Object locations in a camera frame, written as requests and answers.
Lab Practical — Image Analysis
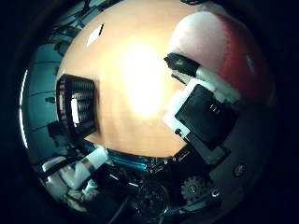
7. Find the black mesh basket container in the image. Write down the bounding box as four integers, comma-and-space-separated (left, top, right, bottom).
55, 74, 99, 139

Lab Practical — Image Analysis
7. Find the white paper sheet marker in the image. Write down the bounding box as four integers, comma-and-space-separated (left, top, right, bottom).
85, 23, 106, 48

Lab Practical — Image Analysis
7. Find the long ceiling light strip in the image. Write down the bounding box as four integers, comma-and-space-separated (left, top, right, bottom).
18, 68, 30, 149

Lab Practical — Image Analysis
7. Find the blue aluminium table rail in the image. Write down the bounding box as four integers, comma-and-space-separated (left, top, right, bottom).
83, 141, 157, 173

